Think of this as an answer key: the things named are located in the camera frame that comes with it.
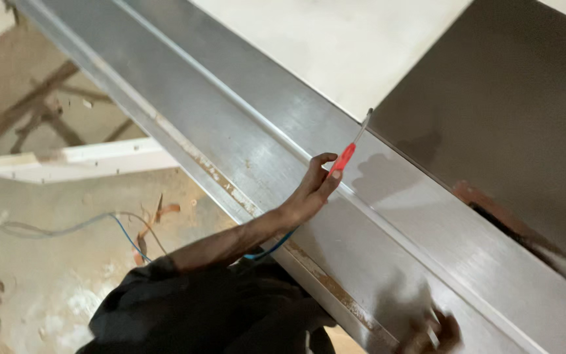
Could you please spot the person's left hand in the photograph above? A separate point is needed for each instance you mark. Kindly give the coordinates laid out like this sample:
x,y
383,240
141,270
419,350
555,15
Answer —
x,y
307,199

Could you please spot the person's right hand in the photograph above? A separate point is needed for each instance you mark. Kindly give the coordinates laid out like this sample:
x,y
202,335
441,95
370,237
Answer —
x,y
428,334

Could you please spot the person's right fingers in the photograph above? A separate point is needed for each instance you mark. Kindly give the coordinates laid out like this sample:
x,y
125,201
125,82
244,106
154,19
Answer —
x,y
442,328

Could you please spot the dark grey metal panel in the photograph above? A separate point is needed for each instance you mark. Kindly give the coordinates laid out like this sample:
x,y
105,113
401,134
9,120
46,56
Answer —
x,y
509,123

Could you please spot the person's black clothing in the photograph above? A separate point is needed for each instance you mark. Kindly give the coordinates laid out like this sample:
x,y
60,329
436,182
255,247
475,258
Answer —
x,y
204,309

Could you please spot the long grey steel beam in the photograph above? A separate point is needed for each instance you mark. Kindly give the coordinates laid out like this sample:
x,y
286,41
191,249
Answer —
x,y
263,123

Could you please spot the orange peeled tape scraps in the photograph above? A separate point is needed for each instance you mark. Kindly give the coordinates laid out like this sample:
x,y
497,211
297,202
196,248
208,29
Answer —
x,y
167,209

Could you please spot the white wooden plank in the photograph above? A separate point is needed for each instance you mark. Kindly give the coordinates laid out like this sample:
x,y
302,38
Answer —
x,y
91,157

